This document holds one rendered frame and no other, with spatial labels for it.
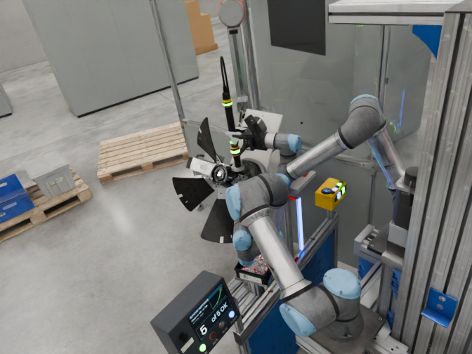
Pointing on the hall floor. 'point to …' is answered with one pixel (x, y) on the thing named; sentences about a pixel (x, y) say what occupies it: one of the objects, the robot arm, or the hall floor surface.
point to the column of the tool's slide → (239, 62)
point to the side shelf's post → (288, 227)
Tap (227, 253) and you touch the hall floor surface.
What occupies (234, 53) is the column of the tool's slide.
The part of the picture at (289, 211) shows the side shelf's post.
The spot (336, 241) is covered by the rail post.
